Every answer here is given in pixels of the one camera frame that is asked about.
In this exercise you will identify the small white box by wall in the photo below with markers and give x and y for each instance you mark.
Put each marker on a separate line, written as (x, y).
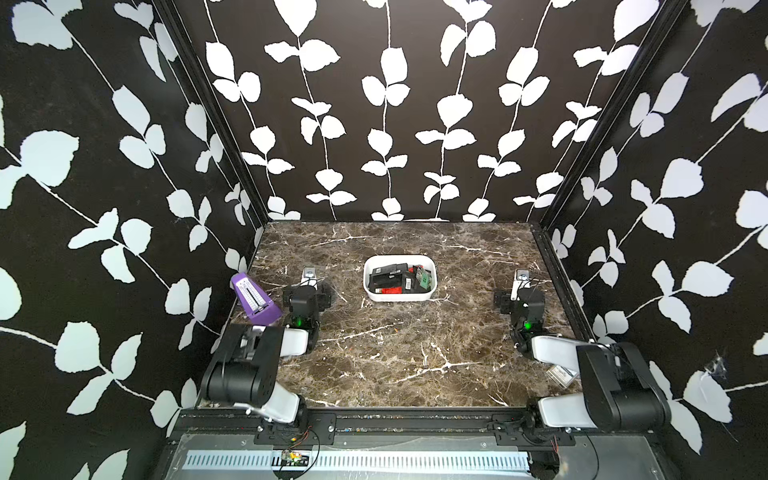
(562, 375)

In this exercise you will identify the black tea bag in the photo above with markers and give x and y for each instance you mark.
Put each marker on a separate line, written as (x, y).
(411, 284)
(387, 276)

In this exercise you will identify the small red tea bag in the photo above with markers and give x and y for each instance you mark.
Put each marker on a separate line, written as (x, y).
(389, 291)

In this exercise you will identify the white storage box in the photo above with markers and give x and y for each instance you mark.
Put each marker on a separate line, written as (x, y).
(411, 261)

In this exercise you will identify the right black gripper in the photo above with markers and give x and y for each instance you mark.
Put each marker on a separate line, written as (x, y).
(507, 299)

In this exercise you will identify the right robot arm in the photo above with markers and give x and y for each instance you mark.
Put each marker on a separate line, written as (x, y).
(618, 392)

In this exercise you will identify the small circuit board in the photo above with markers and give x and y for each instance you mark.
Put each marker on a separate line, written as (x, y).
(292, 459)

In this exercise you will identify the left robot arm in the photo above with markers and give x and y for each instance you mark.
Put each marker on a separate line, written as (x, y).
(244, 368)

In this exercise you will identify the purple metronome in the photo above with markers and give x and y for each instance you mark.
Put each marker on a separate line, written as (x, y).
(258, 306)

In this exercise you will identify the white perforated strip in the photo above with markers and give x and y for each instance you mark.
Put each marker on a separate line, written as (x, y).
(473, 462)

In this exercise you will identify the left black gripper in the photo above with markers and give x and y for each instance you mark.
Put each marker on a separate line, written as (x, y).
(322, 299)

